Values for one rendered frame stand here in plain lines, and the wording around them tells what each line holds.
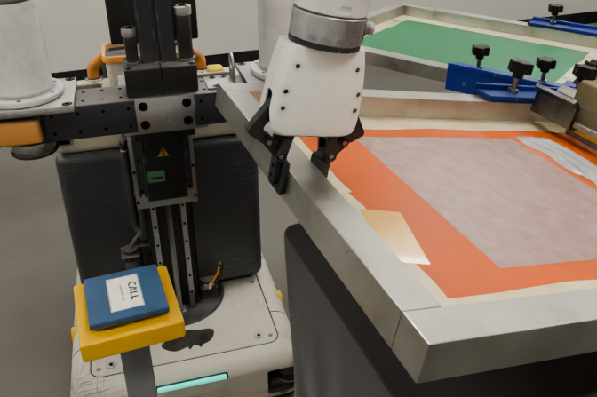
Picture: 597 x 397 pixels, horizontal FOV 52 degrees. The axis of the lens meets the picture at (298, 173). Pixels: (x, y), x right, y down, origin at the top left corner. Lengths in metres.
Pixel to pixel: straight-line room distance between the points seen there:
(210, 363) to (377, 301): 1.24
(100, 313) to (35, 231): 2.10
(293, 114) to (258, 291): 1.33
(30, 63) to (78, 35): 3.48
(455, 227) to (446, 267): 0.09
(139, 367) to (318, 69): 0.51
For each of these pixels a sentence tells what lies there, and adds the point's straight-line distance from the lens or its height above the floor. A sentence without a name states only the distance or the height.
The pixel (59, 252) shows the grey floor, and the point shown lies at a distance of 2.74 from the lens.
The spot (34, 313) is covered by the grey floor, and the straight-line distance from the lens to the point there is 2.46.
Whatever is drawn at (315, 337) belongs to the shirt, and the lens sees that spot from 0.96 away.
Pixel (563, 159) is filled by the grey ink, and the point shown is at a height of 1.06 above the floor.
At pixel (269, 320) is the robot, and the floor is 0.28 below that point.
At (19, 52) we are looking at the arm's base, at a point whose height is 1.22.
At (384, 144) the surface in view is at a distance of 0.90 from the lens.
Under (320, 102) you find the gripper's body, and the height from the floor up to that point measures 1.26.
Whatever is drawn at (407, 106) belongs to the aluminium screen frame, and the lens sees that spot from 1.03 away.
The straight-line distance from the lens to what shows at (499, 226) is 0.75.
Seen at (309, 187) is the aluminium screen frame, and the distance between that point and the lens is 0.63.
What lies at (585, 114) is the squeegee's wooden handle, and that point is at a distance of 1.14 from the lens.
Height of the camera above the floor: 1.49
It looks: 28 degrees down
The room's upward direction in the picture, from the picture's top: straight up
